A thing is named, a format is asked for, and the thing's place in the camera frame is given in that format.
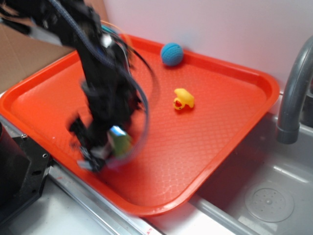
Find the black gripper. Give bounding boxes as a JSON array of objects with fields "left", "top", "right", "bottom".
[{"left": 67, "top": 78, "right": 145, "bottom": 173}]

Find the green plush turtle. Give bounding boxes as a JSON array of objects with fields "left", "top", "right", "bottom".
[{"left": 107, "top": 126, "right": 132, "bottom": 158}]

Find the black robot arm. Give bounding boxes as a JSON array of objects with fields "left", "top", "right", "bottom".
[{"left": 0, "top": 0, "right": 149, "bottom": 172}]

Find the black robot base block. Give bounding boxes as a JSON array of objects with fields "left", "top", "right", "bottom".
[{"left": 0, "top": 124, "right": 51, "bottom": 224}]

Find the yellow rubber duck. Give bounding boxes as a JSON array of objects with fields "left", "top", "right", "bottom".
[{"left": 173, "top": 88, "right": 195, "bottom": 110}]

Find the brown cardboard panel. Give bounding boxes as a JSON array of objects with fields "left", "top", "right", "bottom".
[{"left": 0, "top": 24, "right": 73, "bottom": 93}]

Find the red plastic tray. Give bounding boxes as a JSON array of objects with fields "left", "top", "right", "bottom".
[{"left": 0, "top": 36, "right": 280, "bottom": 217}]

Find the blue textured ball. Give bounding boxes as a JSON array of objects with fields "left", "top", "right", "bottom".
[{"left": 160, "top": 43, "right": 184, "bottom": 67}]

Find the grey toy sink basin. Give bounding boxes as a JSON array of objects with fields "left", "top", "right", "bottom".
[{"left": 149, "top": 115, "right": 313, "bottom": 235}]

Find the grey toy faucet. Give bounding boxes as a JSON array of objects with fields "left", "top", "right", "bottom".
[{"left": 275, "top": 37, "right": 313, "bottom": 144}]

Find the grey braided cable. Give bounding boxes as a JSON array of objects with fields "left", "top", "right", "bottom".
[{"left": 105, "top": 36, "right": 161, "bottom": 167}]

